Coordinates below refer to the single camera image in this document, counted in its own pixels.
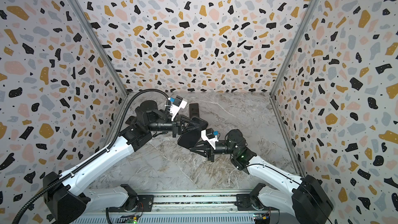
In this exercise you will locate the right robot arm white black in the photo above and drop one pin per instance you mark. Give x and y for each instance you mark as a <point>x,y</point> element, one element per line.
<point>273,174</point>

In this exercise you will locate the purple phone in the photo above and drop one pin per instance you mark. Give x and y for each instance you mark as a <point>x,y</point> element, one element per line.
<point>196,125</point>

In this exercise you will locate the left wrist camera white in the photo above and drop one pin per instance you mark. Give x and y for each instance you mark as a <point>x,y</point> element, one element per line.
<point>176,104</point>

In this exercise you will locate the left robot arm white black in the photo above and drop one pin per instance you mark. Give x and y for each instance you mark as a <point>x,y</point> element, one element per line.
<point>71,198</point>

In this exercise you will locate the phone in pink case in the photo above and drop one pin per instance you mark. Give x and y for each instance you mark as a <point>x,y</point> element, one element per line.
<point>194,110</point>

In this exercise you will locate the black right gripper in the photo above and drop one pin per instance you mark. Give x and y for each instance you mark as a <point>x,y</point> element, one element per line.
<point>210,149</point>

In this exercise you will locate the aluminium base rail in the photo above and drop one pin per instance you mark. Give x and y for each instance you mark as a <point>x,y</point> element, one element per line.
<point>191,207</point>

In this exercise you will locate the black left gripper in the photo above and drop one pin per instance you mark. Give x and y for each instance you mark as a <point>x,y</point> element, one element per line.
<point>179,124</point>

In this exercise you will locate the black phone case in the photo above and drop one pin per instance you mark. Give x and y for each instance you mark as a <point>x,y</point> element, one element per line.
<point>189,139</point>

